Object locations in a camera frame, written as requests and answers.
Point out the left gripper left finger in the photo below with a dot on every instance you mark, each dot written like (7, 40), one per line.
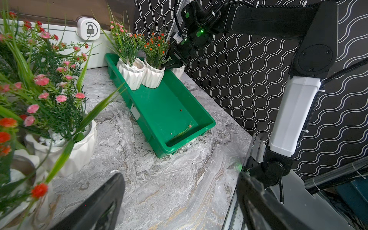
(100, 211)

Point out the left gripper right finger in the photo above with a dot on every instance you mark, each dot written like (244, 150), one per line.
(260, 208)

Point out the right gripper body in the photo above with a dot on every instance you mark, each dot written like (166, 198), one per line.
(181, 49)

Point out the green plant pot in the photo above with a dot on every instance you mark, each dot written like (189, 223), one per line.
(178, 72)

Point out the orange flower pot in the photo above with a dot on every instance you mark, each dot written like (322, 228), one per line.
(155, 49)

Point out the pink flower pot front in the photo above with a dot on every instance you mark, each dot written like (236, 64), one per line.
(127, 46)

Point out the red flower pot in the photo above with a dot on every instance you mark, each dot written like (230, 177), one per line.
(26, 199)

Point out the brown lidded storage box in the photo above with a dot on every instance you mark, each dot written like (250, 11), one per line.
(62, 17)

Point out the green plastic tray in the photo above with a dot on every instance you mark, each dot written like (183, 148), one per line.
(169, 115)

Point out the green grass pot back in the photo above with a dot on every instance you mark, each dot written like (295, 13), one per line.
(46, 75)

